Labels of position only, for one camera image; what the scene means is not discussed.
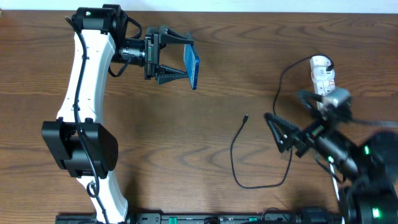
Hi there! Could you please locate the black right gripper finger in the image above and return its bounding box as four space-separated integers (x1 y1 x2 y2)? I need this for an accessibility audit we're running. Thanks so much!
264 113 300 153
297 90 322 117

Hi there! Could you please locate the white power strip cord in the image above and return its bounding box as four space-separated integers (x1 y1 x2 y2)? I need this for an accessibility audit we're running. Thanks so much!
328 161 346 224

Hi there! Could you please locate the white USB charger adapter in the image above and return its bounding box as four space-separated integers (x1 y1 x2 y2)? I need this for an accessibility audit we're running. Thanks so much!
310 55 334 72

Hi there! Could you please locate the black USB charging cable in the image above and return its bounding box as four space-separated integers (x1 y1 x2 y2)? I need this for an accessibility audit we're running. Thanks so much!
229 54 335 190

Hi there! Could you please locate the black left camera cable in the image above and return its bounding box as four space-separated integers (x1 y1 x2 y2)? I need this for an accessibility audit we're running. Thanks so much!
63 15 109 224

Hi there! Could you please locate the white power strip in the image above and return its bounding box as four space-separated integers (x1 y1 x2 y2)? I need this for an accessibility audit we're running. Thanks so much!
310 67 337 111

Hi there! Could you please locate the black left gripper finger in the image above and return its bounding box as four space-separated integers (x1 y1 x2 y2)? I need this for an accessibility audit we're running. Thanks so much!
155 65 188 85
159 25 194 47

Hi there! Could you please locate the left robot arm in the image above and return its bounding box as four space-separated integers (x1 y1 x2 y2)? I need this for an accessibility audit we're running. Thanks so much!
41 4 199 223

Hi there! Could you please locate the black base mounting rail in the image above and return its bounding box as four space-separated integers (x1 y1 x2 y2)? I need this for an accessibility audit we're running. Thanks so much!
55 212 343 224

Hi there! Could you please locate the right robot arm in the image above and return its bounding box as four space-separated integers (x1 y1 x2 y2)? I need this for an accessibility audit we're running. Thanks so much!
264 88 397 223

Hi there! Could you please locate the blue screen Galaxy smartphone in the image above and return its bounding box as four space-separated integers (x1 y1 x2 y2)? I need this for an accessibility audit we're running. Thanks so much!
183 44 200 90

